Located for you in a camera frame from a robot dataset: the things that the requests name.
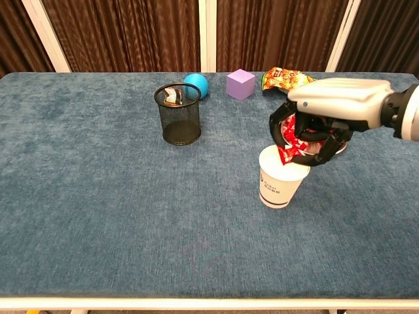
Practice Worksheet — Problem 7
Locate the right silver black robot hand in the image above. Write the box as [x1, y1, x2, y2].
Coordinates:
[268, 77, 394, 167]

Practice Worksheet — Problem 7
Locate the white paper cup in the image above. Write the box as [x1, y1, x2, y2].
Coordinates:
[258, 145, 311, 209]

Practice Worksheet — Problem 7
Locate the round steel plate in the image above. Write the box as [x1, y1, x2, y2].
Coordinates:
[280, 114, 348, 156]

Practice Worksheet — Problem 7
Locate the orange green snack bag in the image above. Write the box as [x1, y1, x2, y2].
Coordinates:
[261, 67, 317, 94]

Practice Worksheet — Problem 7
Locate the brown pleated partition screen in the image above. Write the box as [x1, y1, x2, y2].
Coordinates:
[22, 0, 209, 73]
[0, 0, 55, 78]
[208, 0, 361, 73]
[337, 0, 419, 79]

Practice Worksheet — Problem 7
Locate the purple cube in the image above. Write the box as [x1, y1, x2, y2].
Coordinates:
[226, 68, 256, 101]

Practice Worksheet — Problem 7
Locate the blue ball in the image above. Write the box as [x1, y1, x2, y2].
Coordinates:
[183, 73, 210, 99]

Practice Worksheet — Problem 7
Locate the black mesh pen holder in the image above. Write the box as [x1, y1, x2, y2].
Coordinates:
[153, 82, 202, 146]

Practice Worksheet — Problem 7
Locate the blue fabric table cover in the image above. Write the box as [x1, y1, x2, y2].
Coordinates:
[0, 71, 419, 299]

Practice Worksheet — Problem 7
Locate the white table frame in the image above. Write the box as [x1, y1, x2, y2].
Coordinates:
[0, 296, 419, 314]

